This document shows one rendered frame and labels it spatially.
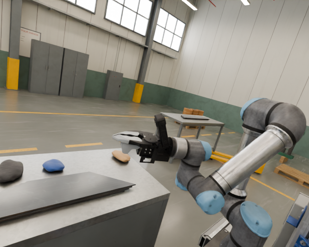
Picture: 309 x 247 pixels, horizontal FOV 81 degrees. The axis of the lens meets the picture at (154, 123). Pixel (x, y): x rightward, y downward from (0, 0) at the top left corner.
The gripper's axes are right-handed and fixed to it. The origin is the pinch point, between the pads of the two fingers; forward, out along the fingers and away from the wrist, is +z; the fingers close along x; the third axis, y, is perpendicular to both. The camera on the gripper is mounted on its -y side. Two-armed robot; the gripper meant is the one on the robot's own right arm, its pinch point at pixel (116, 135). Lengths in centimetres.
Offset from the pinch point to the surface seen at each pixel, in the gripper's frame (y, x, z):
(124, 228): 56, 9, -16
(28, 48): 98, 792, 260
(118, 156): 46, 56, -14
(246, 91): 31, 711, -734
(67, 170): 46, 38, 15
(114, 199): 43.1, 15.0, -8.6
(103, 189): 41.4, 19.5, -3.0
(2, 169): 43, 32, 43
